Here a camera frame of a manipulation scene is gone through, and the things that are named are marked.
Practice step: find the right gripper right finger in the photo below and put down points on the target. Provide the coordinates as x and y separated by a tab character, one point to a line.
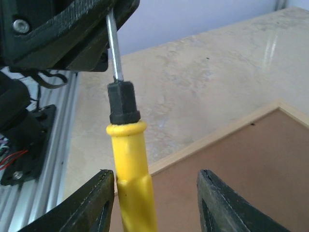
222	209

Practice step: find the yellow handled screwdriver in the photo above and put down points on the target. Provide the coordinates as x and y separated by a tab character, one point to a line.
134	183

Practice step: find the wooden photo frame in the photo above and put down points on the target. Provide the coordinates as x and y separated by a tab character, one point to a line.
264	157

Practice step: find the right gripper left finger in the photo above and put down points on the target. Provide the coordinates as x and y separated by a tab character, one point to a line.
88	209

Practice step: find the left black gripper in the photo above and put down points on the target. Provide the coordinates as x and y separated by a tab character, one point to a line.
58	34

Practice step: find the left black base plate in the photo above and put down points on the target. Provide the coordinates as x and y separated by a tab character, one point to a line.
28	137

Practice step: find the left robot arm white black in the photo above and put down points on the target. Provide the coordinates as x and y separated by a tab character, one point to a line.
14	95

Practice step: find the aluminium rail base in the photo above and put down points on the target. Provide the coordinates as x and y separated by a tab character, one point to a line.
22	204

